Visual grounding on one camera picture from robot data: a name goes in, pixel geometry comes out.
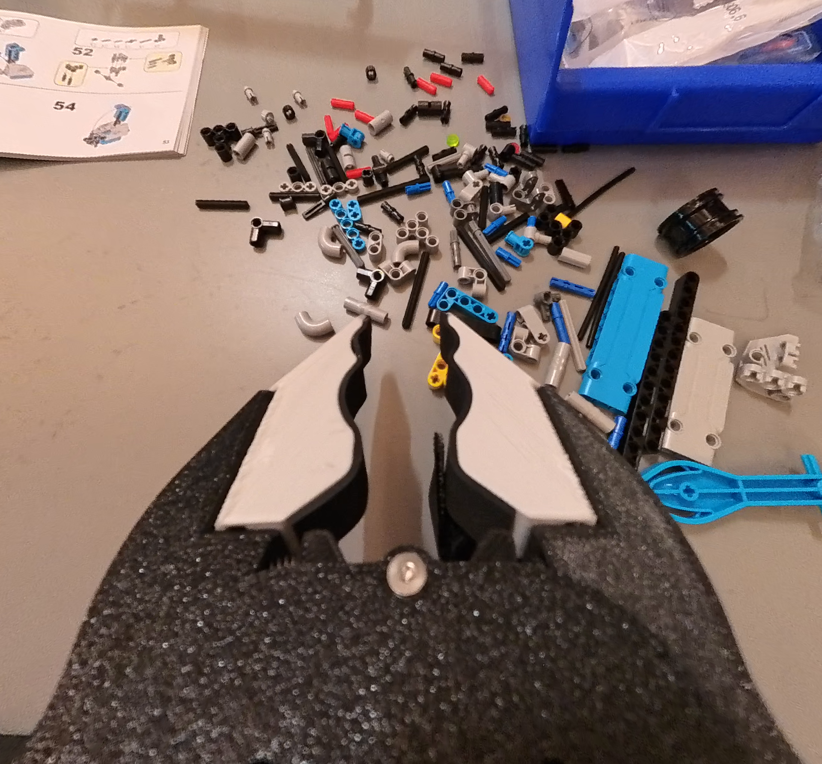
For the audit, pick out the light grey rectangular brick panel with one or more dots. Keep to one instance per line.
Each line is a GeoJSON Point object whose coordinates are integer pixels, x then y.
{"type": "Point", "coordinates": [700, 391]}

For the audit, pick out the grey desk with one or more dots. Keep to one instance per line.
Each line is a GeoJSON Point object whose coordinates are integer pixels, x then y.
{"type": "Point", "coordinates": [128, 295]}

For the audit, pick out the blue rectangular brick panel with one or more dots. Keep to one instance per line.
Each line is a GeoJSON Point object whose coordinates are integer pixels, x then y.
{"type": "Point", "coordinates": [626, 327]}

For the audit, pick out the open instruction booklet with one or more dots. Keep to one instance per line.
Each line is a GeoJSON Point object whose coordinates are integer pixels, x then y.
{"type": "Point", "coordinates": [96, 90]}

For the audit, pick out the thin black flexible rod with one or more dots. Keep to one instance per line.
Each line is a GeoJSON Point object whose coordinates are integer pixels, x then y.
{"type": "Point", "coordinates": [604, 190]}

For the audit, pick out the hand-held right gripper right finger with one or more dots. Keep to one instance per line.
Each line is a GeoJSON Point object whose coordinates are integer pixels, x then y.
{"type": "Point", "coordinates": [523, 449]}

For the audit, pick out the light blue brick connector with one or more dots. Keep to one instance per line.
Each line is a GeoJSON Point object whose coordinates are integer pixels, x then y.
{"type": "Point", "coordinates": [345, 225]}

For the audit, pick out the grey wedge brick panel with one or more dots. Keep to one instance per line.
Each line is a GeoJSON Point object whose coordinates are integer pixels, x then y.
{"type": "Point", "coordinates": [770, 369]}

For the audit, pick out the long black brick beam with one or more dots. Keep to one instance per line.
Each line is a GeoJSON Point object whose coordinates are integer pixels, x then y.
{"type": "Point", "coordinates": [665, 366]}

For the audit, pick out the black toy wheel rim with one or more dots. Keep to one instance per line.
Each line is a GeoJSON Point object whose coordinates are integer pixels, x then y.
{"type": "Point", "coordinates": [700, 221]}

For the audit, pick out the pile of small brick pieces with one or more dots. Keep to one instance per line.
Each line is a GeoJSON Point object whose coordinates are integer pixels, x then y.
{"type": "Point", "coordinates": [342, 103]}

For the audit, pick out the blue storage bin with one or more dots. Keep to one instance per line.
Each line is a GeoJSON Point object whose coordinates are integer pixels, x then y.
{"type": "Point", "coordinates": [642, 109]}

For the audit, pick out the clear plastic bag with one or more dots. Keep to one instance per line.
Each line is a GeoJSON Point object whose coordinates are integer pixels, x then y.
{"type": "Point", "coordinates": [693, 25]}

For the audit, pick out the long blue brick frame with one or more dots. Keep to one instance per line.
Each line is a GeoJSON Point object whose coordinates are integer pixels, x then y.
{"type": "Point", "coordinates": [758, 488]}

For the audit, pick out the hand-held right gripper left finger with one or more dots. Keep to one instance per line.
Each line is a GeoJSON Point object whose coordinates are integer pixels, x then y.
{"type": "Point", "coordinates": [292, 449]}

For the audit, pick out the dark grey brick axle pin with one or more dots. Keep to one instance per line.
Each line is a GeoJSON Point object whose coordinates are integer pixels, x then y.
{"type": "Point", "coordinates": [455, 247]}

